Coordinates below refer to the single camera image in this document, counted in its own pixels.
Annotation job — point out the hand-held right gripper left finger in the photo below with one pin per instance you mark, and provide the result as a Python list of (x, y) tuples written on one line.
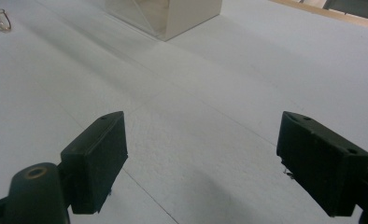
[(93, 165)]

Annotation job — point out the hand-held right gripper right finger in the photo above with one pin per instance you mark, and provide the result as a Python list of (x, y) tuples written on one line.
[(323, 165)]

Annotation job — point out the white jewelry box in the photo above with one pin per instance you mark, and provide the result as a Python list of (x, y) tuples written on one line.
[(169, 15)]

